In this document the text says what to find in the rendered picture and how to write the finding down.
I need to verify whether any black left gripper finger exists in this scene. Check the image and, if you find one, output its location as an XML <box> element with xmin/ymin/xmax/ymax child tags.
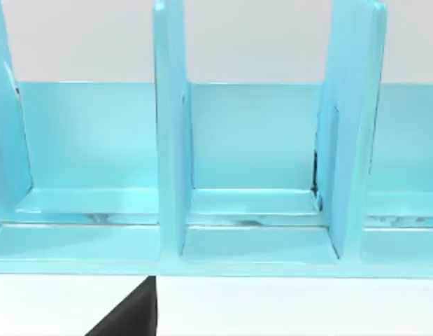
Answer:
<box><xmin>84</xmin><ymin>275</ymin><xmax>159</xmax><ymax>336</ymax></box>

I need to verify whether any light blue rack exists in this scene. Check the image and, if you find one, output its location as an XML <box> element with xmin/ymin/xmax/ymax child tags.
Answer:
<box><xmin>0</xmin><ymin>0</ymin><xmax>433</xmax><ymax>277</ymax></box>

